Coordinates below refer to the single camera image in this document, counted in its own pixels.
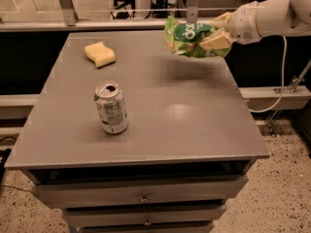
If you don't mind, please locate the black floor cable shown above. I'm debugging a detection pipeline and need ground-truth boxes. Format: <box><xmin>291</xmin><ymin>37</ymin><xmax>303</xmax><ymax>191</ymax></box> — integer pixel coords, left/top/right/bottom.
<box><xmin>0</xmin><ymin>136</ymin><xmax>33</xmax><ymax>194</ymax></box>

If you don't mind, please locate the opened silver soda can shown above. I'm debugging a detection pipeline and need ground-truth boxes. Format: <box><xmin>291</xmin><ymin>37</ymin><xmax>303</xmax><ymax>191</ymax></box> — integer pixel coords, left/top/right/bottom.
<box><xmin>94</xmin><ymin>81</ymin><xmax>128</xmax><ymax>134</ymax></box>

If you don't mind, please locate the top grey drawer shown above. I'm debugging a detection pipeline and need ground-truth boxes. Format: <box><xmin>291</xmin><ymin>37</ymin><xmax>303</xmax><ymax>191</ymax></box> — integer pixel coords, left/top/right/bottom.
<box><xmin>32</xmin><ymin>175</ymin><xmax>248</xmax><ymax>209</ymax></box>

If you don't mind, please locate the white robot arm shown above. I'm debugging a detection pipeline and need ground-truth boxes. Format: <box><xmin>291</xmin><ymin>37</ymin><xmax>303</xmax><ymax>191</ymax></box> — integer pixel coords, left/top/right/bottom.
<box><xmin>199</xmin><ymin>0</ymin><xmax>311</xmax><ymax>50</ymax></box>

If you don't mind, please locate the grey drawer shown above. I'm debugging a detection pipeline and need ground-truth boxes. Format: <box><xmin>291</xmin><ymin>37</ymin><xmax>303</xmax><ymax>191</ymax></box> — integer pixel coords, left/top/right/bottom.
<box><xmin>63</xmin><ymin>204</ymin><xmax>226</xmax><ymax>227</ymax></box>
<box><xmin>32</xmin><ymin>175</ymin><xmax>248</xmax><ymax>209</ymax></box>

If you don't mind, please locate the grey drawer cabinet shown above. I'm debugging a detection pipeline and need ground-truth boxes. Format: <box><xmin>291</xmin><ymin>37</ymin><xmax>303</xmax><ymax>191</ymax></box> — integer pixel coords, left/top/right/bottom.
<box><xmin>7</xmin><ymin>31</ymin><xmax>268</xmax><ymax>233</ymax></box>

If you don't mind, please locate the green rice chip bag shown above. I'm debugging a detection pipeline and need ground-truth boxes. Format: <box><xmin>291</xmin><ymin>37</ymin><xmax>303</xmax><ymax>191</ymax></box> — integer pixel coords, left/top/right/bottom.
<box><xmin>163</xmin><ymin>17</ymin><xmax>231</xmax><ymax>58</ymax></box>

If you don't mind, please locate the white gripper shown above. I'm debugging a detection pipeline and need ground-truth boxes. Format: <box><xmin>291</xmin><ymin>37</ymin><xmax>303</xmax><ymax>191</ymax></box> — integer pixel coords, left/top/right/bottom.
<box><xmin>199</xmin><ymin>1</ymin><xmax>261</xmax><ymax>50</ymax></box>

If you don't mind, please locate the grey metal railing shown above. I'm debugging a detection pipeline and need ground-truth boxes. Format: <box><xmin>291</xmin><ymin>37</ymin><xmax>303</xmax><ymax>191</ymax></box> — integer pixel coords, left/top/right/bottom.
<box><xmin>0</xmin><ymin>0</ymin><xmax>241</xmax><ymax>33</ymax></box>

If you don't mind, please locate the middle grey drawer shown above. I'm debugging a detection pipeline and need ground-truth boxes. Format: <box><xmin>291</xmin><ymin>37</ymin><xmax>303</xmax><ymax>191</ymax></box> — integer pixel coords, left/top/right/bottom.
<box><xmin>63</xmin><ymin>204</ymin><xmax>226</xmax><ymax>227</ymax></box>

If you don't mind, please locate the black office chair base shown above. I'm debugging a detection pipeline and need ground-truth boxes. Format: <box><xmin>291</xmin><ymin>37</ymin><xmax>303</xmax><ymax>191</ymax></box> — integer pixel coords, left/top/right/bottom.
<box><xmin>111</xmin><ymin>0</ymin><xmax>152</xmax><ymax>19</ymax></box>

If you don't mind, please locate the white cable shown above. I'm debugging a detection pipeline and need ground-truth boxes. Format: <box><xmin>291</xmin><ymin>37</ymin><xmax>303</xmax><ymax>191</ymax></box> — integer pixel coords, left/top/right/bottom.
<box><xmin>248</xmin><ymin>36</ymin><xmax>289</xmax><ymax>115</ymax></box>

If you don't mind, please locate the yellow sponge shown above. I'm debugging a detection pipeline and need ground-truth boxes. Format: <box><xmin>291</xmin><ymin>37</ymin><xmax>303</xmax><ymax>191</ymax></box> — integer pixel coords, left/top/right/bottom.
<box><xmin>85</xmin><ymin>42</ymin><xmax>116</xmax><ymax>68</ymax></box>

